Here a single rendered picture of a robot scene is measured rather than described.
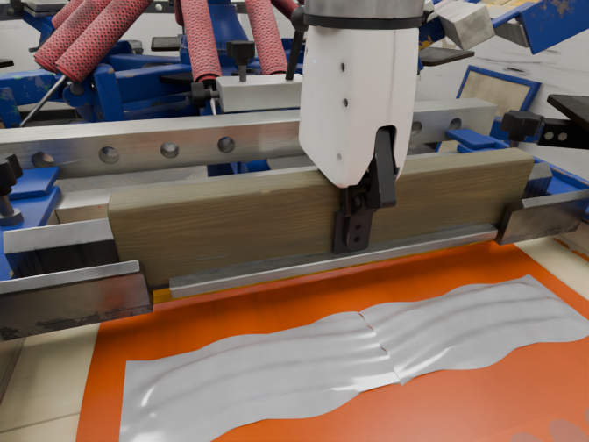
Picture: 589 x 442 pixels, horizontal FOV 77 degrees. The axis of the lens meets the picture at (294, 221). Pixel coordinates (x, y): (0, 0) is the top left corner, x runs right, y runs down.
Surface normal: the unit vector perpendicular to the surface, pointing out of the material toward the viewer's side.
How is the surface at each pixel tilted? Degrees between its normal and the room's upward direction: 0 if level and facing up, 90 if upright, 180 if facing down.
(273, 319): 0
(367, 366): 28
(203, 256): 90
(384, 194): 62
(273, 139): 90
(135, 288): 90
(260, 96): 90
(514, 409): 0
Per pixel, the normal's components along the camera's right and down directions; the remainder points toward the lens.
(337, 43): -0.91, 0.10
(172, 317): 0.02, -0.85
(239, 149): 0.29, 0.51
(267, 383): 0.13, -0.50
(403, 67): 0.47, 0.33
